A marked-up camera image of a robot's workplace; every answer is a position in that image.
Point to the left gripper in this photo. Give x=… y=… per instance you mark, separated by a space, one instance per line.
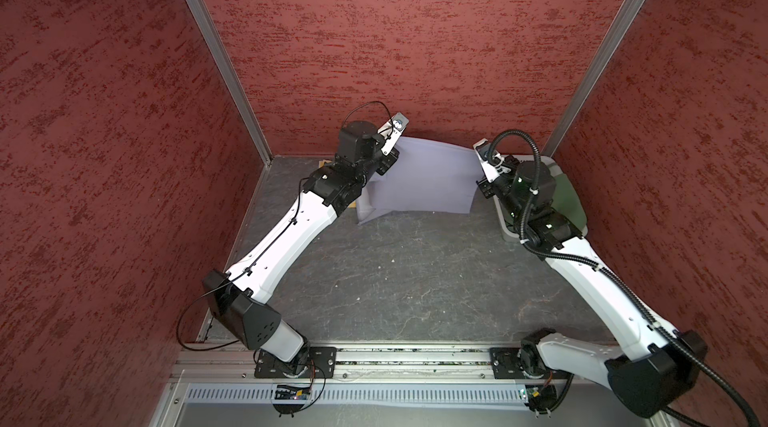
x=385 y=161

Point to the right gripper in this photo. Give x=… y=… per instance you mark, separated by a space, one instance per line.
x=486 y=187

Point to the white plastic basket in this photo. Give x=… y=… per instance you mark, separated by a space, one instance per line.
x=551 y=229

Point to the lavender skirt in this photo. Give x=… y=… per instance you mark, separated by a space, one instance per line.
x=429 y=176

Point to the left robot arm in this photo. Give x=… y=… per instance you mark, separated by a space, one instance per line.
x=239 y=297

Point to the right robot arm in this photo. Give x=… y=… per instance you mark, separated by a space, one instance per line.
x=652 y=364

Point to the green skirt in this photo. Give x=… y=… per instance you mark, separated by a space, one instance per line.
x=566 y=200

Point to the right small circuit board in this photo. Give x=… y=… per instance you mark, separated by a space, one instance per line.
x=541 y=397

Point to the small circuit board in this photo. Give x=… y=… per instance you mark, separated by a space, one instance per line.
x=541 y=397
x=293 y=393

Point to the left small circuit board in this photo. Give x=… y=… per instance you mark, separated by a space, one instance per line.
x=293 y=393

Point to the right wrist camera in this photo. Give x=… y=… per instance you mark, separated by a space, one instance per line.
x=492 y=163

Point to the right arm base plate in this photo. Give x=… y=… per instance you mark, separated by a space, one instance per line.
x=507 y=362

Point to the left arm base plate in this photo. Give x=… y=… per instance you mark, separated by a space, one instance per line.
x=324 y=361

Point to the right corner aluminium post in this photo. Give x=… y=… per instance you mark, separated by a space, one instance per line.
x=617 y=30

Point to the corner aluminium post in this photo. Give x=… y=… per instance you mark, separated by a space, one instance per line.
x=617 y=30
x=227 y=71

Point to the left corner aluminium post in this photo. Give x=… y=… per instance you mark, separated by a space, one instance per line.
x=227 y=71

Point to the aluminium front rail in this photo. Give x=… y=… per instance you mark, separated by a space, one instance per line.
x=426 y=363

